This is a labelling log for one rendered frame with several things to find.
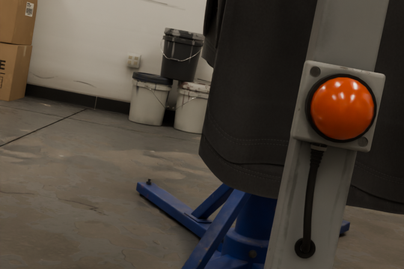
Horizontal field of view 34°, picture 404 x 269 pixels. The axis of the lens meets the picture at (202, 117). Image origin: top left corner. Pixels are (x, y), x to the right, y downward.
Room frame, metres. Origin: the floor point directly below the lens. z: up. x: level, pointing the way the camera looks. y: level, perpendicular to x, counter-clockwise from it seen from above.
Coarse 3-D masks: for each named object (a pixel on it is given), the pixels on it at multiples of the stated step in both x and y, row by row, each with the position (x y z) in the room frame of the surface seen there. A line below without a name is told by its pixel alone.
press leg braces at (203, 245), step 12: (216, 192) 2.25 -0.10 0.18; (228, 192) 2.21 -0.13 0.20; (240, 192) 1.92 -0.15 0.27; (204, 204) 2.31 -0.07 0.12; (216, 204) 2.27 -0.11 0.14; (228, 204) 1.89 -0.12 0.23; (240, 204) 1.90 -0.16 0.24; (192, 216) 2.36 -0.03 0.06; (204, 216) 2.33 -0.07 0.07; (216, 216) 1.87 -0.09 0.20; (228, 216) 1.86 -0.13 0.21; (216, 228) 1.83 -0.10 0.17; (228, 228) 1.86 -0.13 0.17; (204, 240) 1.81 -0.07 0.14; (216, 240) 1.81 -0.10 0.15; (192, 252) 1.78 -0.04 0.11; (204, 252) 1.77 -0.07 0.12; (192, 264) 1.75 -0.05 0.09; (204, 264) 1.78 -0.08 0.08
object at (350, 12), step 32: (320, 0) 0.44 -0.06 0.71; (352, 0) 0.42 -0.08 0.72; (384, 0) 0.42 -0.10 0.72; (320, 32) 0.42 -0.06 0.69; (352, 32) 0.42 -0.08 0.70; (320, 64) 0.41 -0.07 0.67; (352, 64) 0.42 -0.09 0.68; (288, 160) 0.44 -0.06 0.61; (320, 160) 0.42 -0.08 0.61; (352, 160) 0.42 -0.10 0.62; (288, 192) 0.42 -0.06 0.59; (320, 192) 0.42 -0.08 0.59; (288, 224) 0.42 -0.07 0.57; (320, 224) 0.42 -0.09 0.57; (288, 256) 0.42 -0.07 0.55; (320, 256) 0.42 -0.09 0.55
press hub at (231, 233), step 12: (252, 204) 2.00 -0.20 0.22; (264, 204) 2.00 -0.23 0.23; (276, 204) 2.02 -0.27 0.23; (240, 216) 2.03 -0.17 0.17; (252, 216) 2.00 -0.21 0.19; (264, 216) 2.00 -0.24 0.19; (240, 228) 2.02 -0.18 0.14; (252, 228) 2.00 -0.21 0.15; (264, 228) 2.00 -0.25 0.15; (228, 240) 2.01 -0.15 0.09; (240, 240) 1.99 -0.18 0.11; (252, 240) 1.99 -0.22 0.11; (264, 240) 2.01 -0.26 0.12; (216, 252) 2.13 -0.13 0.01; (228, 252) 2.00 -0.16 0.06; (240, 252) 1.98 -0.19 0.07; (252, 252) 1.96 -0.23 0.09; (264, 252) 1.98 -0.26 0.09
